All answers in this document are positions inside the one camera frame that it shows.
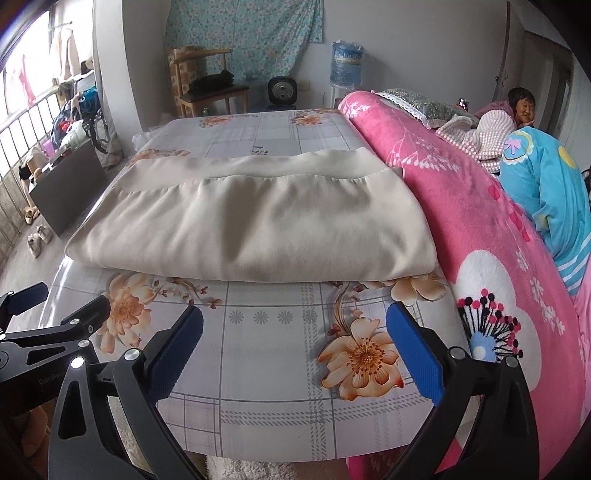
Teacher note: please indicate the dark brown cabinet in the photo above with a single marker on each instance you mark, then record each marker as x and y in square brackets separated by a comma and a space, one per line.
[69, 189]

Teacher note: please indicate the beige shoe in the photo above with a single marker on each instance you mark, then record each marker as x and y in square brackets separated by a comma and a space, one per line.
[44, 233]
[34, 245]

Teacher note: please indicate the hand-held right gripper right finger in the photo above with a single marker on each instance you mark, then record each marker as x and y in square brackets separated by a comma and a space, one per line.
[415, 355]

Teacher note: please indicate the grey door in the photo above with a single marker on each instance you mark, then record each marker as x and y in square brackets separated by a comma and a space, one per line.
[549, 78]

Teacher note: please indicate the black bag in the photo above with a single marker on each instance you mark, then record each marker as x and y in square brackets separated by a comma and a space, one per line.
[212, 82]

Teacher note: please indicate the floral checked bed sheet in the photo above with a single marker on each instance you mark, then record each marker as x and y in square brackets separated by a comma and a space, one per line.
[277, 332]

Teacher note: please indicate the cream zip jacket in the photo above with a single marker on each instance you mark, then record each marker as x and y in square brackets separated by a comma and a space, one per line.
[254, 221]

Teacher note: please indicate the beige plush slippers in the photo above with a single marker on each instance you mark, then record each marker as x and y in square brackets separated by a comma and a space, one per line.
[30, 216]

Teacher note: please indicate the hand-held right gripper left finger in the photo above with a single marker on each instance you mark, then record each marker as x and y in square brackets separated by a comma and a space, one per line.
[178, 355]

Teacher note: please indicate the metal window railing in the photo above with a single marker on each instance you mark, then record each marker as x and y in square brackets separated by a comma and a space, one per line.
[14, 184]

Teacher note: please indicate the patterned cardboard box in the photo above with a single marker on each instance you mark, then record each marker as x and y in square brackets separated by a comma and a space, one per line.
[178, 69]

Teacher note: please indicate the white water dispenser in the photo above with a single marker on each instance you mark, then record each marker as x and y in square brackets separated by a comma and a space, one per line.
[334, 94]

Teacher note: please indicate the black round fan heater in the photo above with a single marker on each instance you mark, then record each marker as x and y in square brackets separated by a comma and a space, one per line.
[281, 90]

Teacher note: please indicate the shaggy rug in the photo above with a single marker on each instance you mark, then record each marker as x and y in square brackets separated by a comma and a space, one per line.
[258, 470]

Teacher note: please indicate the grey floral lace pillow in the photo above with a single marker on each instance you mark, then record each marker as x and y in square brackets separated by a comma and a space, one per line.
[418, 106]

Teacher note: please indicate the blue water jug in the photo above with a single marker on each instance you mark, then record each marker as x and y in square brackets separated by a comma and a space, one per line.
[346, 62]

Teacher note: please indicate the pink floral blanket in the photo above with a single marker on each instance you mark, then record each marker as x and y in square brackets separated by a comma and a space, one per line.
[461, 207]

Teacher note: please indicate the white plastic bag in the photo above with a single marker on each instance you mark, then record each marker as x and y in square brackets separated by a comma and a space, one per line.
[143, 137]

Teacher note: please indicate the wheelchair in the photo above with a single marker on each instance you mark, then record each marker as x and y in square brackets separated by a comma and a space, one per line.
[99, 134]

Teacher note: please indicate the blue printed blanket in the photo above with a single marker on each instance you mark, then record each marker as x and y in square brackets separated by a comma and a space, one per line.
[545, 194]

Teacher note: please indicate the beige hanging coat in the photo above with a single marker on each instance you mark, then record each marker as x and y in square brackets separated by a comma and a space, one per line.
[64, 50]

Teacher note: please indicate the person's left forearm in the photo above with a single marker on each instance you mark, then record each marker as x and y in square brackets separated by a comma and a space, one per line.
[30, 431]

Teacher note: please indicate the pink hanging garment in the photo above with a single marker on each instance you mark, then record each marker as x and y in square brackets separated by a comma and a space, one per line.
[27, 83]

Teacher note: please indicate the wooden chair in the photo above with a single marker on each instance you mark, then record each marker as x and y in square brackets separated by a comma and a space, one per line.
[217, 94]

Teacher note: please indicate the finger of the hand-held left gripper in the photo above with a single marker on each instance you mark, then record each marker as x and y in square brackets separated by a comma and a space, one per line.
[25, 300]
[87, 316]

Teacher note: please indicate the floral wall cloth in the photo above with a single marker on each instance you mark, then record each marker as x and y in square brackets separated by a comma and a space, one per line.
[258, 37]

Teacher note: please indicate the pink white knitted blanket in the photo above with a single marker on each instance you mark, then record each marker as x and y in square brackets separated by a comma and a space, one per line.
[489, 134]

